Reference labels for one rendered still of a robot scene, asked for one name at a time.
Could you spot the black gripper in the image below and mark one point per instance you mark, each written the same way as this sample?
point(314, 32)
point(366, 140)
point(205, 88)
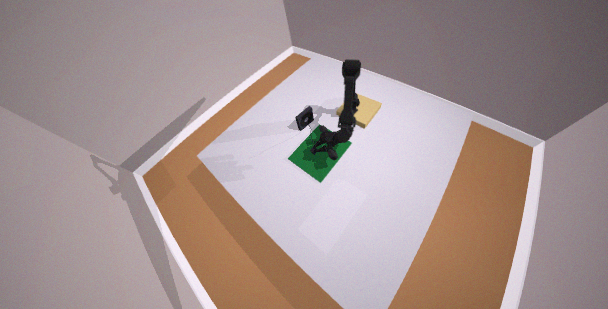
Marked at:
point(332, 153)

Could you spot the black cooling fan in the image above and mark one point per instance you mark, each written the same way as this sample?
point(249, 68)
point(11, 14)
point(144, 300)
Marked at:
point(304, 118)

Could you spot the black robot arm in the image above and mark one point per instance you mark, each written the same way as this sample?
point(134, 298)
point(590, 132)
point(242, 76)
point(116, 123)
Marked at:
point(350, 72)

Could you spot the green circuit board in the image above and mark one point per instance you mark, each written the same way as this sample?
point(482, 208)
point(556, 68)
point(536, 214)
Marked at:
point(319, 165)

